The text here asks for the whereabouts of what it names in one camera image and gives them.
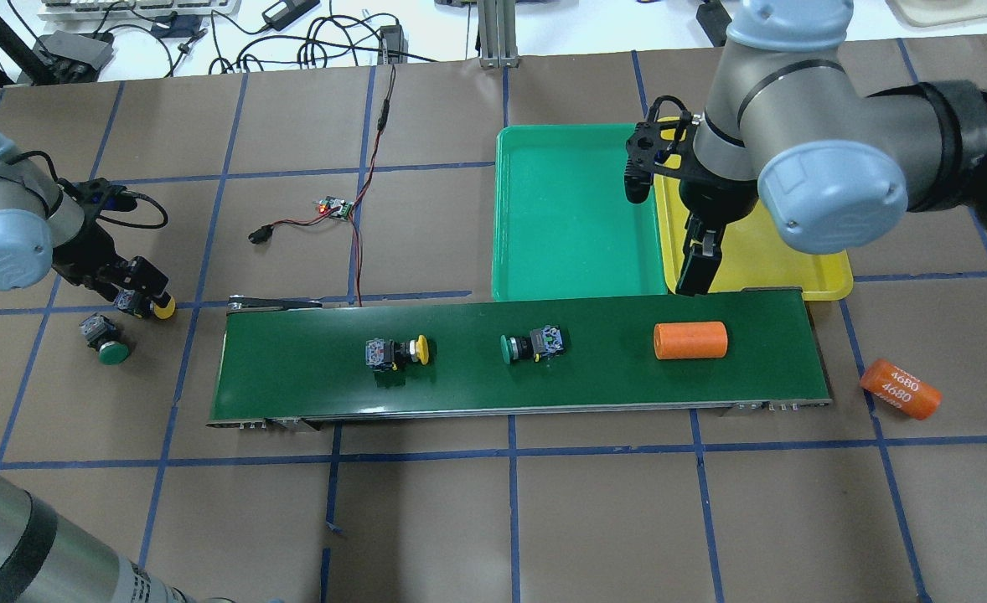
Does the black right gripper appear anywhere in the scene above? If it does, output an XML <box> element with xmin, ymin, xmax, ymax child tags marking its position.
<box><xmin>625</xmin><ymin>96</ymin><xmax>757</xmax><ymax>296</ymax></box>

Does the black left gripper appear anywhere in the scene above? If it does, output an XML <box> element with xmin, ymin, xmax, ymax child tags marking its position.
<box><xmin>52</xmin><ymin>178</ymin><xmax>171</xmax><ymax>304</ymax></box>

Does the yellow push button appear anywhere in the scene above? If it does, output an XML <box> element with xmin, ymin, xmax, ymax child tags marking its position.
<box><xmin>113</xmin><ymin>289</ymin><xmax>176</xmax><ymax>320</ymax></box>
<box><xmin>364</xmin><ymin>335</ymin><xmax>431</xmax><ymax>373</ymax></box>

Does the green push button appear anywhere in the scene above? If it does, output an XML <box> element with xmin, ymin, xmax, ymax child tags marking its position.
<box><xmin>79</xmin><ymin>313</ymin><xmax>132</xmax><ymax>366</ymax></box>
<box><xmin>499</xmin><ymin>325</ymin><xmax>567</xmax><ymax>365</ymax></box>

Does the plain orange cylinder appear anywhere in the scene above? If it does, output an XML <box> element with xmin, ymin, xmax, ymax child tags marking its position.
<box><xmin>652</xmin><ymin>321</ymin><xmax>730</xmax><ymax>360</ymax></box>

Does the orange cylinder marked 4680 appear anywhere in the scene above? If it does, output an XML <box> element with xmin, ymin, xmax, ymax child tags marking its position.
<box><xmin>859</xmin><ymin>358</ymin><xmax>943</xmax><ymax>420</ymax></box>

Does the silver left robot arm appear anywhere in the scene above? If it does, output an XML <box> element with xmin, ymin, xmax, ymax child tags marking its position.
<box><xmin>0</xmin><ymin>133</ymin><xmax>189</xmax><ymax>602</ymax></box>

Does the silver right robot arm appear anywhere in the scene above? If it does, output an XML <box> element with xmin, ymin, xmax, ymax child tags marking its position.
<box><xmin>624</xmin><ymin>1</ymin><xmax>987</xmax><ymax>296</ymax></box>

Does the yellow plastic tray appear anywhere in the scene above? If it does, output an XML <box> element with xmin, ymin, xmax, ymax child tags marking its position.
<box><xmin>651</xmin><ymin>116</ymin><xmax>855</xmax><ymax>302</ymax></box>

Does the black barrel connector plug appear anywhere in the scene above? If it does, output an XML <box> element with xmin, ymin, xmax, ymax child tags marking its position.
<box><xmin>247</xmin><ymin>223</ymin><xmax>275</xmax><ymax>245</ymax></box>

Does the green plastic tray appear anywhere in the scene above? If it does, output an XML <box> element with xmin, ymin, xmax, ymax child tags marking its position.
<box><xmin>491</xmin><ymin>123</ymin><xmax>667</xmax><ymax>302</ymax></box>

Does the small motor controller board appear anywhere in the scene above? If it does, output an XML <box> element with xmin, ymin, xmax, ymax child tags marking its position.
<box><xmin>314</xmin><ymin>196</ymin><xmax>356</xmax><ymax>222</ymax></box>

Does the green conveyor belt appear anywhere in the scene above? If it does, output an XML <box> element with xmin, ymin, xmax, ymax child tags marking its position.
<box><xmin>209</xmin><ymin>289</ymin><xmax>832</xmax><ymax>429</ymax></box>

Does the black power adapter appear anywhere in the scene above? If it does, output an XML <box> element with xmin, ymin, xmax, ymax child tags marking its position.
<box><xmin>262</xmin><ymin>0</ymin><xmax>321</xmax><ymax>32</ymax></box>

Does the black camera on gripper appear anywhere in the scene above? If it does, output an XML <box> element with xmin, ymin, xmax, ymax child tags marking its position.
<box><xmin>623</xmin><ymin>161</ymin><xmax>654</xmax><ymax>204</ymax></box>

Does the red black power wire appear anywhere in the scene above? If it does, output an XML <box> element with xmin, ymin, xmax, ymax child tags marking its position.
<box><xmin>267</xmin><ymin>63</ymin><xmax>398</xmax><ymax>307</ymax></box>

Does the aluminium frame post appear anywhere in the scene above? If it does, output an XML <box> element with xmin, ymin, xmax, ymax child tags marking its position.
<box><xmin>477</xmin><ymin>0</ymin><xmax>519</xmax><ymax>70</ymax></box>

